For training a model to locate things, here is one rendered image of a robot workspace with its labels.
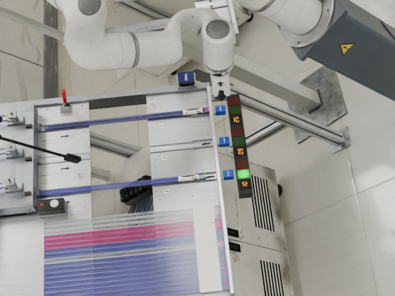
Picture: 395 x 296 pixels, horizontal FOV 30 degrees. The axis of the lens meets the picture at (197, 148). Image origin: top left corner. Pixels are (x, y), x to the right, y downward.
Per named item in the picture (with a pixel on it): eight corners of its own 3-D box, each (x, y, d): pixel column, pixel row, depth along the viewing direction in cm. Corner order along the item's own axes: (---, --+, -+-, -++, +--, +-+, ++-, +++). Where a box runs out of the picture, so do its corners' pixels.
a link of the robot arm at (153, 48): (107, 28, 190) (207, 24, 206) (128, 76, 183) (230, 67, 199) (117, 3, 184) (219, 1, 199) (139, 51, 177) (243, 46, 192)
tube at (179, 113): (208, 108, 226) (208, 107, 225) (209, 113, 226) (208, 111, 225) (44, 126, 227) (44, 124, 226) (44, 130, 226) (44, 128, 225)
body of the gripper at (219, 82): (234, 76, 200) (234, 97, 210) (230, 45, 205) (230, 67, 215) (207, 78, 200) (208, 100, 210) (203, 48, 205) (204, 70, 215)
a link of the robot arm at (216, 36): (197, 49, 202) (210, 74, 198) (194, 19, 191) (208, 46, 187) (225, 38, 204) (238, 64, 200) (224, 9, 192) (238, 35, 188)
